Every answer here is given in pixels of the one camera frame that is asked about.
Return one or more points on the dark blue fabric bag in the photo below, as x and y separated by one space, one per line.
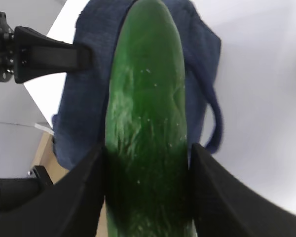
79 123

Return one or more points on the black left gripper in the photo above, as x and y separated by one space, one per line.
28 54

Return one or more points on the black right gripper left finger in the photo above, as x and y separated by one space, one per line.
35 207

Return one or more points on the green cucumber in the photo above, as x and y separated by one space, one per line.
146 128

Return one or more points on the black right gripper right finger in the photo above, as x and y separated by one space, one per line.
222 206

